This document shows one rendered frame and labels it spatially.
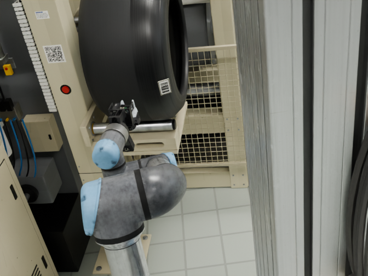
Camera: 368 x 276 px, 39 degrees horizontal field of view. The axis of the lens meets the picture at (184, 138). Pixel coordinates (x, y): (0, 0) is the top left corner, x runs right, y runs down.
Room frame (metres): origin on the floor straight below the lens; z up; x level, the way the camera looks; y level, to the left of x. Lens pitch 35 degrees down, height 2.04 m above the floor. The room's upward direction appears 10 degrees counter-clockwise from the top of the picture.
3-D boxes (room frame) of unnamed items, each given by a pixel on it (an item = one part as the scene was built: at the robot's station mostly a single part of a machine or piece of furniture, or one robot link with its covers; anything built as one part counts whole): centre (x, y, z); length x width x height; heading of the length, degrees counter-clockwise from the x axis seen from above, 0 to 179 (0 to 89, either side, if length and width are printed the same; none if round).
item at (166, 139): (1.76, 0.20, 0.83); 0.36 x 0.09 x 0.06; 78
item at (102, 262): (1.93, 0.42, 0.01); 0.27 x 0.27 x 0.02; 78
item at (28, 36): (1.92, 0.51, 1.19); 0.05 x 0.04 x 0.48; 168
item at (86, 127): (1.93, 0.34, 0.90); 0.40 x 0.03 x 0.10; 168
